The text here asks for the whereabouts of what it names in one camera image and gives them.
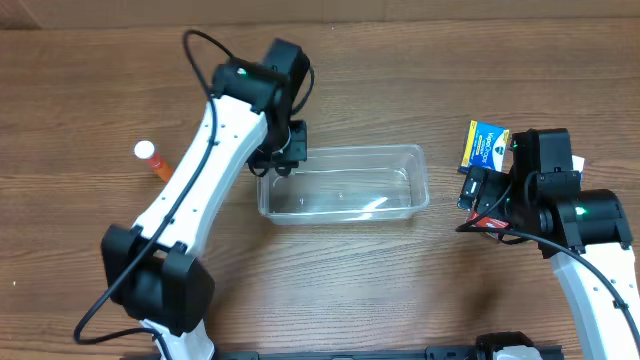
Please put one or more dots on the blue yellow VapoDrops box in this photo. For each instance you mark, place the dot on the blue yellow VapoDrops box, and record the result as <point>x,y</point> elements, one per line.
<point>485,146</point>

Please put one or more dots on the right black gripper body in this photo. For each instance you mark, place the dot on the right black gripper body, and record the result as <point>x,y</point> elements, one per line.
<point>472,188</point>

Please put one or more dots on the red Panadol box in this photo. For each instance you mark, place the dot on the red Panadol box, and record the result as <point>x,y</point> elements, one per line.
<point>488,222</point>

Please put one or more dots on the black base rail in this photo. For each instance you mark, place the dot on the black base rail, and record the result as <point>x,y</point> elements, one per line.
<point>500,345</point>

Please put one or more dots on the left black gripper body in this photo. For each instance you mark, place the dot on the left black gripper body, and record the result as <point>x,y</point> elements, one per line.
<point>279,163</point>

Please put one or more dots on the white blue medicine box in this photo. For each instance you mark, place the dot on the white blue medicine box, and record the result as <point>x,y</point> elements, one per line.
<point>578,163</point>

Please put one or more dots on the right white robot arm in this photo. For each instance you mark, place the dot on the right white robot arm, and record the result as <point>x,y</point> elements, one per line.
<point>584,234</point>

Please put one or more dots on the clear plastic container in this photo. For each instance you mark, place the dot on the clear plastic container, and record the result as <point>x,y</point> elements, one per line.
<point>348,184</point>

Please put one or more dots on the orange bottle white cap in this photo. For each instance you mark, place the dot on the orange bottle white cap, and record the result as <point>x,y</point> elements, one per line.
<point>145,150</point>

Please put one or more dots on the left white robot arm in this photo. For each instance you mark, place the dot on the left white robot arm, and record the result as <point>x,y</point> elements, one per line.
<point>152,268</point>

